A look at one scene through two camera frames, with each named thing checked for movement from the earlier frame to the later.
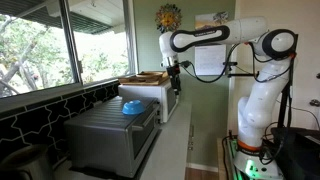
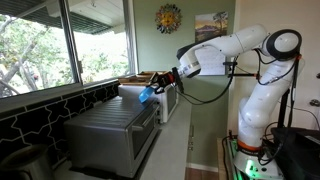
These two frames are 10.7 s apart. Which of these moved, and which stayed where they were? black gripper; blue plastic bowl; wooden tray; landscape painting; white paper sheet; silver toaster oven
Moved: blue plastic bowl; black gripper
Stayed: silver toaster oven; landscape painting; wooden tray; white paper sheet
